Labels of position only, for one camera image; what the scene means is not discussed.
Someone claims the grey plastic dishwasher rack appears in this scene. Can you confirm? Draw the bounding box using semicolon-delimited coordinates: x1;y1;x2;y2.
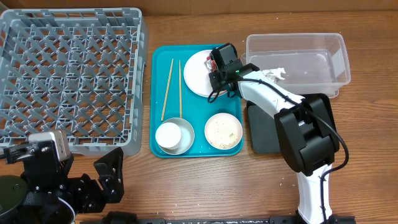
1;7;149;156

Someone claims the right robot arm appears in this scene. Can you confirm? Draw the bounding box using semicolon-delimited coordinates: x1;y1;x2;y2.
206;43;344;223

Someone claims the white cup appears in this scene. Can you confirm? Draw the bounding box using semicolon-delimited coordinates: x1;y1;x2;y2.
155;123;182;150

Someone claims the white napkin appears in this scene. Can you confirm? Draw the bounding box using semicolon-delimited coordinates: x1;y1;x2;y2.
262;68;285;83

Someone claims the grey shallow bowl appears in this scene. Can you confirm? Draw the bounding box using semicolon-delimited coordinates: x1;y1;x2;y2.
158;118;195;156

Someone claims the large white plate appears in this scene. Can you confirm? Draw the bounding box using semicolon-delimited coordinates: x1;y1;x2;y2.
183;50;213;98

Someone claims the red snack wrapper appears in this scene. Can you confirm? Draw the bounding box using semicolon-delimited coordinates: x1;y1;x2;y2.
205;55;217;72

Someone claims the white rice bowl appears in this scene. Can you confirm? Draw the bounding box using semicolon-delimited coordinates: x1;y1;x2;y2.
204;113;243;150

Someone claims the teal plastic serving tray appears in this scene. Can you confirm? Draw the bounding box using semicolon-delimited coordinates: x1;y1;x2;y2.
149;44;244;158

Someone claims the clear plastic waste bin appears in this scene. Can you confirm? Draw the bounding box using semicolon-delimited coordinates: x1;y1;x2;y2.
241;33;351;98

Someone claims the black plastic tray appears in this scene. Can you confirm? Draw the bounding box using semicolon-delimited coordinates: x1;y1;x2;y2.
246;93;340;157

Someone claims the wooden chopstick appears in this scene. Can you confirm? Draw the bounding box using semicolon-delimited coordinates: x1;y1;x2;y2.
161;58;174;121
178;60;183;118

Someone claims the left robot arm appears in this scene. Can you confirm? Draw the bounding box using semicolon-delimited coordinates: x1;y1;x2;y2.
1;140;124;223

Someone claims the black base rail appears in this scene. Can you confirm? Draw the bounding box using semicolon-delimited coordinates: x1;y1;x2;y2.
80;211;357;224

